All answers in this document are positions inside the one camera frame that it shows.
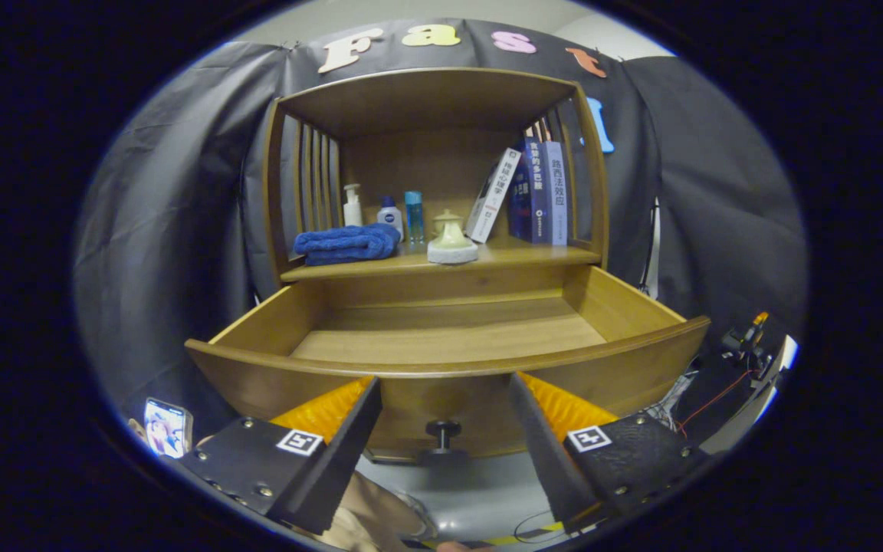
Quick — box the wooden drawer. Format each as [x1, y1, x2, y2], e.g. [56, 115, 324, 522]
[185, 264, 711, 461]

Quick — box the white bottle with blue cap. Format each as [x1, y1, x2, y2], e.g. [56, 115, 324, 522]
[376, 195, 404, 240]

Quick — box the clear blue bottle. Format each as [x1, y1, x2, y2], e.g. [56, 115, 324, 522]
[404, 191, 425, 245]

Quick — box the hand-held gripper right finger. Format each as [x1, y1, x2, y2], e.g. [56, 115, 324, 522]
[508, 372, 711, 535]

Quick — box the white book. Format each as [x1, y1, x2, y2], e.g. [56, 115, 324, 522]
[464, 148, 523, 245]

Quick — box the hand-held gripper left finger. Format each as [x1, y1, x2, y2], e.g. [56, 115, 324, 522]
[179, 376, 383, 536]

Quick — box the thin wire bundle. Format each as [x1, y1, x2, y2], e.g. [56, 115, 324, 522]
[660, 366, 757, 439]

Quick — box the black drawer knob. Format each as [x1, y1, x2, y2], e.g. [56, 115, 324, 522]
[420, 419, 467, 465]

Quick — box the black and orange device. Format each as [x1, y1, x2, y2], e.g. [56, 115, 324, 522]
[720, 310, 772, 373]

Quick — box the dark blue book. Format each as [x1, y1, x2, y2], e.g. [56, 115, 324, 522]
[507, 138, 551, 245]

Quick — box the blue folded towel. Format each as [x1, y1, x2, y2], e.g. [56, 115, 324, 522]
[293, 223, 402, 267]

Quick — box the black backdrop cloth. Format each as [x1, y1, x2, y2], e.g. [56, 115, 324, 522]
[74, 17, 809, 445]

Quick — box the black tripod stand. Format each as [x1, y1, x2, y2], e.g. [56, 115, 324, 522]
[641, 198, 661, 300]

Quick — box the pale grey-blue book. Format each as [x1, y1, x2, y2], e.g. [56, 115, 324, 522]
[545, 141, 569, 246]

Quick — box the wooden cabinet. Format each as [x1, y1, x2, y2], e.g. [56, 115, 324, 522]
[261, 67, 611, 307]

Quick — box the wooden countertop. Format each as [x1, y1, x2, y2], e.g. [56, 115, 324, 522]
[281, 234, 603, 283]

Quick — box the smartphone with lit screen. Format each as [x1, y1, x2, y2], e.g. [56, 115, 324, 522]
[143, 397, 194, 459]

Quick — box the pale green brush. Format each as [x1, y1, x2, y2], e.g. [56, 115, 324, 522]
[427, 217, 480, 265]

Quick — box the person's leg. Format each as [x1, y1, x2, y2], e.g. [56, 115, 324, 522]
[319, 471, 438, 552]

